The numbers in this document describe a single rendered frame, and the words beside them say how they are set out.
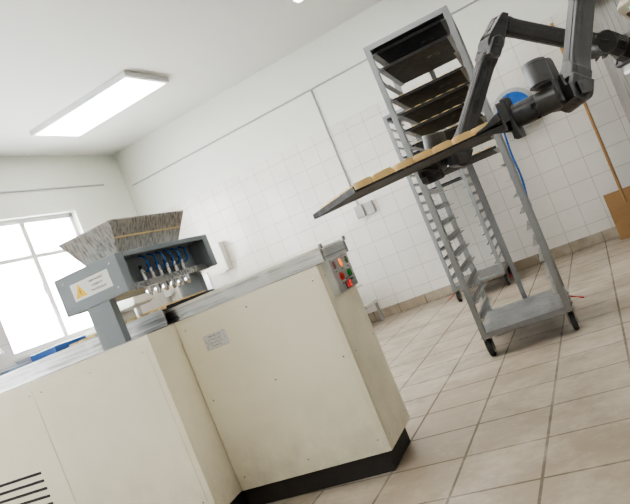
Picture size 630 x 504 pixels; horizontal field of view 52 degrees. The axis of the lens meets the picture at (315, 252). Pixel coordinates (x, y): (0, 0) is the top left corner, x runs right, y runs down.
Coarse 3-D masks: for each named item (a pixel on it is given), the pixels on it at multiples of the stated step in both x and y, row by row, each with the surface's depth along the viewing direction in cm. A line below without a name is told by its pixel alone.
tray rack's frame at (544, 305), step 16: (432, 16) 336; (400, 32) 342; (464, 48) 391; (512, 160) 390; (480, 192) 400; (448, 208) 405; (496, 224) 399; (544, 240) 390; (512, 272) 400; (512, 304) 396; (528, 304) 376; (544, 304) 359; (560, 304) 342; (496, 320) 368; (512, 320) 351; (528, 320) 339
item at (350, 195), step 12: (456, 144) 155; (468, 144) 178; (432, 156) 153; (444, 156) 181; (408, 168) 153; (420, 168) 184; (384, 180) 155; (396, 180) 188; (348, 192) 152; (360, 192) 157; (372, 192) 191; (336, 204) 163
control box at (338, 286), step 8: (336, 256) 258; (344, 256) 265; (328, 264) 247; (336, 264) 254; (344, 264) 262; (328, 272) 248; (336, 272) 251; (344, 272) 259; (352, 272) 267; (328, 280) 248; (336, 280) 248; (344, 280) 255; (352, 280) 264; (336, 288) 248; (344, 288) 252
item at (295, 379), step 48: (288, 288) 249; (192, 336) 266; (240, 336) 259; (288, 336) 252; (336, 336) 245; (240, 384) 262; (288, 384) 254; (336, 384) 247; (384, 384) 261; (240, 432) 265; (288, 432) 257; (336, 432) 250; (384, 432) 243; (240, 480) 268; (288, 480) 263; (336, 480) 256
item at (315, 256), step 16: (304, 256) 246; (320, 256) 244; (256, 272) 254; (272, 272) 252; (288, 272) 249; (224, 288) 260; (240, 288) 257; (256, 288) 255; (192, 304) 266; (208, 304) 263; (176, 320) 269
